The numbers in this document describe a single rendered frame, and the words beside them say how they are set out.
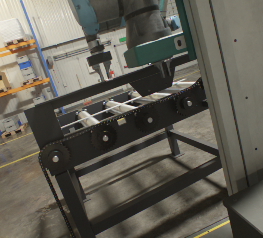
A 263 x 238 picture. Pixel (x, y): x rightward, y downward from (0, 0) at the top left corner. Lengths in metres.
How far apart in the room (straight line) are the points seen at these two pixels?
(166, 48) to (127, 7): 0.17
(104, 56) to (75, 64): 9.19
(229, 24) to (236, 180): 0.46
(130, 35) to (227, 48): 0.28
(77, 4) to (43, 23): 9.98
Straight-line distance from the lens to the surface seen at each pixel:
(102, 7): 0.69
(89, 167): 2.39
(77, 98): 1.31
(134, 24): 0.71
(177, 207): 1.97
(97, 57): 1.21
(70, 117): 2.24
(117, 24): 1.15
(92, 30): 1.10
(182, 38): 0.71
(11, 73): 10.45
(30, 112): 1.29
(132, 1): 0.71
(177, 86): 2.02
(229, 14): 0.68
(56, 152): 1.26
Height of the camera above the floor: 1.23
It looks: 12 degrees down
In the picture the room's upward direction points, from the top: 18 degrees counter-clockwise
